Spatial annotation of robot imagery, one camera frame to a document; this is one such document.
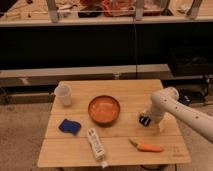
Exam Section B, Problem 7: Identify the grey metal bench rail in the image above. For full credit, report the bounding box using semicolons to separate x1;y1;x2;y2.
0;64;169;87

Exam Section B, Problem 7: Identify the orange bowl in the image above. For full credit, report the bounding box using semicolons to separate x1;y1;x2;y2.
88;95;120;124

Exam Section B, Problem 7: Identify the blue folded cloth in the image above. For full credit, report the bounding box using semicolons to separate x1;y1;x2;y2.
59;119;81;135

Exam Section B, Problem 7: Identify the orange carrot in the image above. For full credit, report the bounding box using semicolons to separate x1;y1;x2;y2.
129;140;164;153

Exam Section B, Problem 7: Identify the wooden folding table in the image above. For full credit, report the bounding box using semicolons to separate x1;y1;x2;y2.
38;79;190;168

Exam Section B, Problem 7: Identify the clear plastic cup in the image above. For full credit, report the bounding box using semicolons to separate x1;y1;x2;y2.
54;85;71;106

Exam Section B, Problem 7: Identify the white tube with label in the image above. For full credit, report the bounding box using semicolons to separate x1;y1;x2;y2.
87;128;108;169

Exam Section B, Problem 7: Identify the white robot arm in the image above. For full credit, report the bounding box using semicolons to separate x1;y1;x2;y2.
141;87;213;144

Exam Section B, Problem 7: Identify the black white striped eraser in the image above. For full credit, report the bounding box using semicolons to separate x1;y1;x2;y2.
139;116;151;126

